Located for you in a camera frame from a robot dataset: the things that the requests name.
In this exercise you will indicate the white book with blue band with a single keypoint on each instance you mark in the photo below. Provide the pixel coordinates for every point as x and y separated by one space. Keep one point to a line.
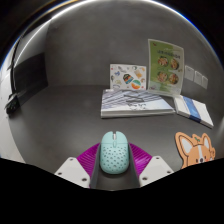
195 110

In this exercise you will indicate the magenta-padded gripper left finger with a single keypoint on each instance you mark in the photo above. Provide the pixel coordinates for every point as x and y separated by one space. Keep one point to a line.
86 161

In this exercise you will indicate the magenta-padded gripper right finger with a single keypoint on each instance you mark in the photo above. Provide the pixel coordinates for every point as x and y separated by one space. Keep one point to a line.
142 161

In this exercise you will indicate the grey striped cover book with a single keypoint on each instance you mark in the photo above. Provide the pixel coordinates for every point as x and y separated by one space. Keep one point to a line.
133 103

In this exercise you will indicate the black flat panel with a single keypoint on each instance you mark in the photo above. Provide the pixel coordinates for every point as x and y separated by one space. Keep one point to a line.
31 75

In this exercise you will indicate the green food menu stand sign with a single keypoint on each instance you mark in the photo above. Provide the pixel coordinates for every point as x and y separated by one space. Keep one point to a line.
165 68

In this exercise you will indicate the white sticker sheet card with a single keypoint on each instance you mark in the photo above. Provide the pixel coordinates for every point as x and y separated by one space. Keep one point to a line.
128 77

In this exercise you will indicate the mint green perforated computer mouse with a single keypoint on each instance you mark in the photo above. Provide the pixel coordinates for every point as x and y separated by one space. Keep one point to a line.
114 155

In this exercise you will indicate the orange corgi-shaped mouse pad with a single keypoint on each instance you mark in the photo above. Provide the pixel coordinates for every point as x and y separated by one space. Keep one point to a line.
196 151

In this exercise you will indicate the white wall socket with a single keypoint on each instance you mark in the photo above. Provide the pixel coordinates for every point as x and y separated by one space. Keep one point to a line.
189 73
198 77
204 82

